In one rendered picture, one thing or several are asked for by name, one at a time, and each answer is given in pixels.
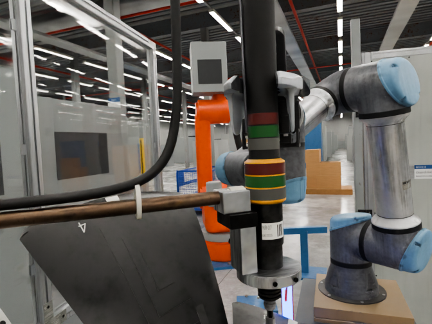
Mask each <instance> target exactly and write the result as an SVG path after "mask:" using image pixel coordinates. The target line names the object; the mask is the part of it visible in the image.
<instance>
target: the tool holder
mask: <svg viewBox="0 0 432 324"><path fill-rule="evenodd" d="M214 191H219V195H220V204H218V205H214V210H216V211H217V222H218V223H220V224H222V225H223V226H225V227H227V228H229V232H230V247H231V266H232V267H233V268H235V269H236V270H237V278H238V279H239V281H241V282H242V283H243V284H246V285H248V286H250V287H255V288H259V289H282V288H286V287H290V286H292V285H295V284H297V283H298V282H299V281H300V280H301V279H302V266H301V265H300V263H299V262H298V261H296V260H295V259H293V258H289V257H287V256H283V267H282V268H280V269H277V270H271V271H266V270H261V269H258V267H257V235H256V227H257V226H258V213H257V212H255V211H253V210H251V202H250V191H249V190H246V189H245V190H232V191H231V190H226V188H222V189H215V190H213V192H214Z"/></svg>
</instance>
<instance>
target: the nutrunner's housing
mask: <svg viewBox="0 0 432 324"><path fill-rule="evenodd" d="M251 210H253V211H255V212H257V213H258V226H257V227H256V250H257V267H258V269H261V270H266V271H271V270H277V269H280V268H282V267H283V265H284V263H283V243H284V224H283V204H282V202H281V203H278V204H251ZM257 289H258V297H259V298H260V299H262V300H264V301H267V302H273V301H276V300H278V299H279V298H281V296H282V294H281V289H259V288H257Z"/></svg>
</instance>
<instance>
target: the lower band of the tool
mask: <svg viewBox="0 0 432 324"><path fill-rule="evenodd" d="M283 162H285V160H283V159H282V158H278V159H248V160H246V161H245V162H244V163H245V164H266V163H283ZM284 174H285V173H284ZM284 174H276V175H246V174H245V176H252V177H266V176H281V175H284ZM283 187H285V186H281V187H276V188H283ZM246 188H249V189H259V190H264V189H276V188H250V187H246ZM285 200H286V198H285V199H280V200H274V201H253V200H250V202H251V204H278V203H282V202H284V201H285Z"/></svg>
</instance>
